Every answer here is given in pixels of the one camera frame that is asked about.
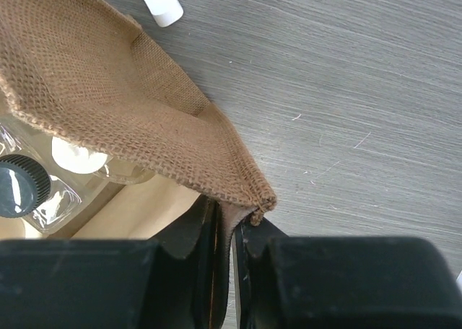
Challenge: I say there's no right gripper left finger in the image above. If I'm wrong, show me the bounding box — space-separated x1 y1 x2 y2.
1 196 229 328

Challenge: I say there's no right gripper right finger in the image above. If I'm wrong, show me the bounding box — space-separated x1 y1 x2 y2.
232 220 461 328

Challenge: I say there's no clear bottle white cap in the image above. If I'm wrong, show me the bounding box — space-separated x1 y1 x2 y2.
51 137 154 185

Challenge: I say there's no clear bottle dark cap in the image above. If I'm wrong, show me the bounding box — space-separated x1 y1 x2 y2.
1 117 85 234

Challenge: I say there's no brown canvas tote bag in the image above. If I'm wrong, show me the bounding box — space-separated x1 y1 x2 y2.
1 0 276 234

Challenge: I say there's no white metal clothes rack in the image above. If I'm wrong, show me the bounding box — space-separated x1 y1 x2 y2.
143 0 184 27

